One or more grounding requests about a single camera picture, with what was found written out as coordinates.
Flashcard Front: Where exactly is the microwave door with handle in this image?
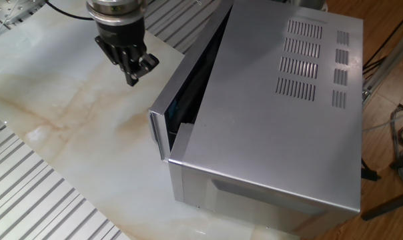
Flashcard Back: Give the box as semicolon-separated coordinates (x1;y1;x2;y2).
148;0;236;163

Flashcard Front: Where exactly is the black stand leg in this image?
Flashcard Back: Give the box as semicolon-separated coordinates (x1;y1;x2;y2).
360;158;382;183
360;189;403;221

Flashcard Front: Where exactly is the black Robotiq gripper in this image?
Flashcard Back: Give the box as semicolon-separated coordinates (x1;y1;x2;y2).
94;17;160;87

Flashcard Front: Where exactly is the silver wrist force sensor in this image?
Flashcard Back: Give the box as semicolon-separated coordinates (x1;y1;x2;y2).
85;0;149;27

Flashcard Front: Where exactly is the marble pattern sheet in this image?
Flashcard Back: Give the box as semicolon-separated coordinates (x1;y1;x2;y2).
0;0;301;240

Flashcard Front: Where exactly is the slanted aluminium profile beam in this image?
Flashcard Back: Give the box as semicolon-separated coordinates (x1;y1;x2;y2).
361;23;403;107

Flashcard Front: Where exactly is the silver microwave oven body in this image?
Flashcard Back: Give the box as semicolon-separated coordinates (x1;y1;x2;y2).
167;0;364;234

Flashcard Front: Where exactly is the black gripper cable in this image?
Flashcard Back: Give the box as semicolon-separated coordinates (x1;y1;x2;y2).
44;0;95;21

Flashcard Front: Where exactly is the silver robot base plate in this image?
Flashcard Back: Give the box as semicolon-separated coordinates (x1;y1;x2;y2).
0;0;46;25

